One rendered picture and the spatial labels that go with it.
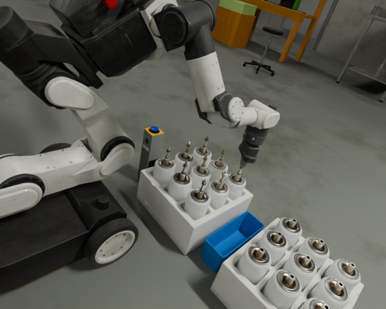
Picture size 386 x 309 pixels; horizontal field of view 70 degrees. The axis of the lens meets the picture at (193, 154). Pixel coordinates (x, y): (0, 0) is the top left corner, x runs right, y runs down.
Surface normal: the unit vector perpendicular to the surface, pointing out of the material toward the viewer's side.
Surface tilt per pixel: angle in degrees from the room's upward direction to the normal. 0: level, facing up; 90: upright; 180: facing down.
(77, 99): 90
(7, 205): 90
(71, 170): 90
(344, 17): 90
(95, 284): 0
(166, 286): 0
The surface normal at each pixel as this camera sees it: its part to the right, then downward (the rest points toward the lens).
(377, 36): -0.74, 0.24
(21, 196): 0.64, 0.55
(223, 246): 0.22, -0.80
